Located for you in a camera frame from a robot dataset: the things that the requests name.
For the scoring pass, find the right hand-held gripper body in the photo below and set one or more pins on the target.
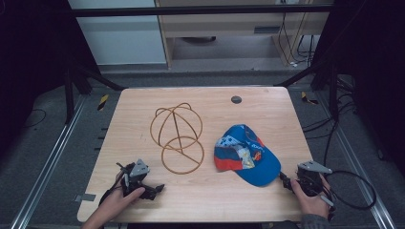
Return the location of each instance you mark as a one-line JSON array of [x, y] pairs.
[[309, 178]]

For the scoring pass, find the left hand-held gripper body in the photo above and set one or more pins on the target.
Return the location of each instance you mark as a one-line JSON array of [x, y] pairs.
[[137, 172]]

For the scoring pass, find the blue patterned baseball cap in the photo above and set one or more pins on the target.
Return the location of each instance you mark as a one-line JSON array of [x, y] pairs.
[[251, 159]]

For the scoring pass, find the person's right hand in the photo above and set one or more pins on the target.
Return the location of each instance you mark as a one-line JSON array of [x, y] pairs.
[[309, 203]]

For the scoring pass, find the person's left hand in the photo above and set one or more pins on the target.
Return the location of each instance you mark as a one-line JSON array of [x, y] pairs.
[[117, 203]]

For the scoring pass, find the grey tape strip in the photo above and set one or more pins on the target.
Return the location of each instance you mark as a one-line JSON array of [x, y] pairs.
[[85, 197]]

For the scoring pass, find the black yellow striped tape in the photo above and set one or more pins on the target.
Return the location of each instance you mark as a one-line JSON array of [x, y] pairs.
[[102, 101], [307, 99]]

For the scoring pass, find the black metal stand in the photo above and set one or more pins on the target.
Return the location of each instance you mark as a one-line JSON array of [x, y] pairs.
[[76, 79], [328, 82]]

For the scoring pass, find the white cabinet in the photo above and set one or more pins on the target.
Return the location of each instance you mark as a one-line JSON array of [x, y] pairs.
[[124, 38]]

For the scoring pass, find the aluminium floor rail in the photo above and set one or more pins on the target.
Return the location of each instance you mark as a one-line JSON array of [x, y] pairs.
[[44, 168], [353, 159]]

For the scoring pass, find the black horizontal frame bar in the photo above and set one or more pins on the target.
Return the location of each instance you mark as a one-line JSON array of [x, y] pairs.
[[197, 10]]

